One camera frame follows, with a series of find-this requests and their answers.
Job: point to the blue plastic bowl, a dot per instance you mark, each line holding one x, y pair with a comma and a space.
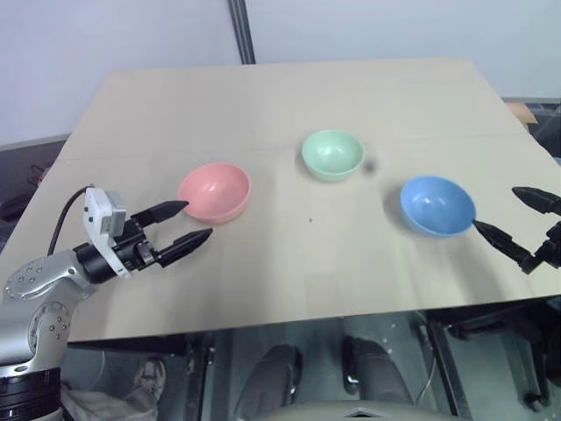
438, 204

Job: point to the black wheeled stand base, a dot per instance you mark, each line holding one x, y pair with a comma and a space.
517, 333

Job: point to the dark rounded robot leg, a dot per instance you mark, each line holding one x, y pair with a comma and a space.
274, 377
374, 373

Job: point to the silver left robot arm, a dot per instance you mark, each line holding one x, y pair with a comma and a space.
38, 274

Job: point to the green plastic bowl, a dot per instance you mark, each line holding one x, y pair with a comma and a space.
333, 153

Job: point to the brown cardboard box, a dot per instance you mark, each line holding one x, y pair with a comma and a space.
521, 112

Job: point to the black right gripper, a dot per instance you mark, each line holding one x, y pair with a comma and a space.
548, 251

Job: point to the grey metal pole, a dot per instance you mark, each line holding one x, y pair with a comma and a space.
242, 30

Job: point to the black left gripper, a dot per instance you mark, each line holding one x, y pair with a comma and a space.
133, 247

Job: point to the red plastic bowl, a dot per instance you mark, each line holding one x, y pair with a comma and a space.
215, 190

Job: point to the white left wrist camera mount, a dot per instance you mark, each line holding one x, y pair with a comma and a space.
99, 210

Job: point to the grey robot torso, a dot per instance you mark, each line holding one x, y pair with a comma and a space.
350, 411

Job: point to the grey sneaker shoe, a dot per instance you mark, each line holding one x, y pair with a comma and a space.
151, 376

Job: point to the black table leg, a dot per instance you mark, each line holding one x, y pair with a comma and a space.
447, 373
197, 377

